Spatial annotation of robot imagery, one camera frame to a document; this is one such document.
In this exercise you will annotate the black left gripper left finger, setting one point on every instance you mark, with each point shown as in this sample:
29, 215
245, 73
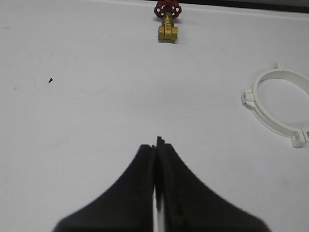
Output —
127, 206

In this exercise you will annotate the brass valve red handwheel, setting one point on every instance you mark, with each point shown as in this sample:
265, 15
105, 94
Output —
167, 10

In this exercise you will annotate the white half pipe clamp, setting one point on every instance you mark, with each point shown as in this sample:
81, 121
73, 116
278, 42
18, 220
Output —
279, 98

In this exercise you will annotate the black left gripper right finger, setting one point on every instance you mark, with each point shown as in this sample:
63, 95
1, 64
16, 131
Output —
185, 204

